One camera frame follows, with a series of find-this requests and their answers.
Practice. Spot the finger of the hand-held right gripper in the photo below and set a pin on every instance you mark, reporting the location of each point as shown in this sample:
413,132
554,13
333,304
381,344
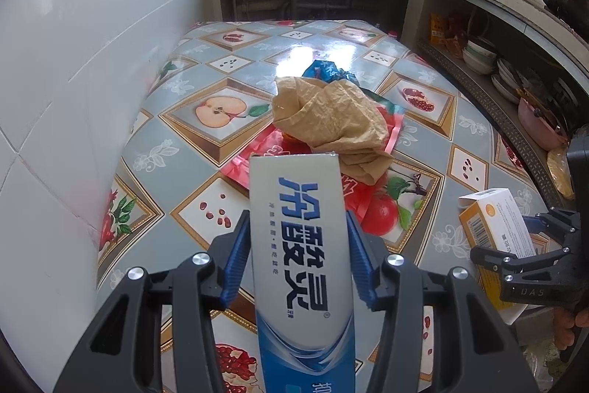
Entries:
552,219
492,259

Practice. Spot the red plastic packet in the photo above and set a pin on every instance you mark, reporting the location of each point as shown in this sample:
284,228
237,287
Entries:
368,190

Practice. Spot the orange medicine box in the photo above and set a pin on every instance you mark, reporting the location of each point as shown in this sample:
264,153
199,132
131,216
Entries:
497,218

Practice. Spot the pink basin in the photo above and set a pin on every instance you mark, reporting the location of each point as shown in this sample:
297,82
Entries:
540,126

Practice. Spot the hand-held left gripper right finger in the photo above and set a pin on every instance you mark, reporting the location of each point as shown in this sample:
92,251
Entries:
363,264

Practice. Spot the person's right hand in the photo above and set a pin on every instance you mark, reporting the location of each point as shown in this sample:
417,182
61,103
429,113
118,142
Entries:
563,328

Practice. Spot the bag of yellow food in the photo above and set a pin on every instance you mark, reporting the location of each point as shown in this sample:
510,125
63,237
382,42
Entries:
561,174

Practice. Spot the fruit print tablecloth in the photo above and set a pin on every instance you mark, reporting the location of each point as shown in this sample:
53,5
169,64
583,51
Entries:
221,66

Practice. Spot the blue white toothpaste box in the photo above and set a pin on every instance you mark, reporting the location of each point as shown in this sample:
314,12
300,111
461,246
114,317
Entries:
299,259

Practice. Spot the bottle with red cap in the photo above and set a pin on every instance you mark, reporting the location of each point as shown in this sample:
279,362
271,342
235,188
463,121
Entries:
392,35

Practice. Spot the stack of bowls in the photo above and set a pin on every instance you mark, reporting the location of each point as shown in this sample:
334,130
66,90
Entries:
478,57

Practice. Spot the orange snack packet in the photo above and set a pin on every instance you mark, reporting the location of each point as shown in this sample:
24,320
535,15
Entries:
438,29

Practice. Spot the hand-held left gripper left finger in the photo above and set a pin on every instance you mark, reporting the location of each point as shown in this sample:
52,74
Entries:
234,259

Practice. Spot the brown paper bag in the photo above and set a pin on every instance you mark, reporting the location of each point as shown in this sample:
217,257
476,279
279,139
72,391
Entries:
331,116

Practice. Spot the blue snack wrapper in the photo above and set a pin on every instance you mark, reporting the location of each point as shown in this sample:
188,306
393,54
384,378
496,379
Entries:
326,73

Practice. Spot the red snack packets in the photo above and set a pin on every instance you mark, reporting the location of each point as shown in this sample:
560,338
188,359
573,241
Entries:
454,36

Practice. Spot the stack of plates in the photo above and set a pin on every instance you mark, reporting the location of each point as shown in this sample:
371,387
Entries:
504,82

